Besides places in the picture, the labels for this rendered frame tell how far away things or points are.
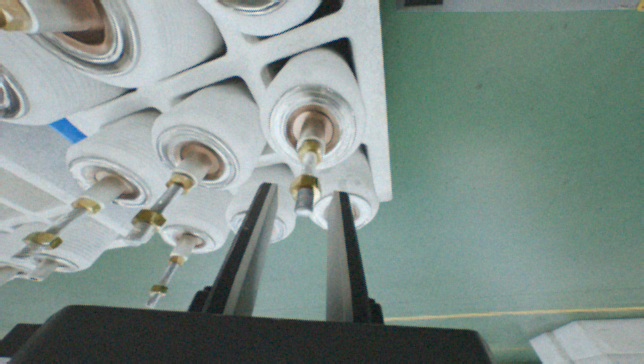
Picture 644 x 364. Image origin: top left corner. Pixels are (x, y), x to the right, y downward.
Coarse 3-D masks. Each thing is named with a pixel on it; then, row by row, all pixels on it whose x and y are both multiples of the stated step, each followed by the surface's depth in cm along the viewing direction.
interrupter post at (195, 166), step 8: (192, 152) 18; (200, 152) 18; (184, 160) 17; (192, 160) 17; (200, 160) 18; (208, 160) 19; (176, 168) 16; (184, 168) 16; (192, 168) 17; (200, 168) 17; (208, 168) 19; (192, 176) 17; (200, 176) 17
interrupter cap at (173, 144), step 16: (176, 128) 16; (192, 128) 16; (160, 144) 17; (176, 144) 18; (192, 144) 18; (208, 144) 17; (224, 144) 17; (160, 160) 19; (176, 160) 19; (224, 160) 19; (208, 176) 20; (224, 176) 20
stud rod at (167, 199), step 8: (176, 184) 16; (168, 192) 15; (176, 192) 15; (160, 200) 14; (168, 200) 15; (152, 208) 14; (160, 208) 14; (168, 208) 15; (136, 224) 13; (144, 224) 13; (136, 232) 12; (144, 232) 13; (128, 240) 12; (136, 240) 12
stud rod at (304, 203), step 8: (312, 152) 13; (304, 160) 13; (312, 160) 13; (304, 168) 12; (312, 168) 12; (304, 192) 10; (312, 192) 11; (296, 200) 10; (304, 200) 10; (312, 200) 10; (296, 208) 10; (304, 208) 10; (312, 208) 10; (304, 216) 10
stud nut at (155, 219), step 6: (144, 210) 13; (150, 210) 13; (138, 216) 13; (144, 216) 13; (150, 216) 13; (156, 216) 13; (162, 216) 14; (132, 222) 13; (150, 222) 13; (156, 222) 13; (162, 222) 14; (156, 228) 13
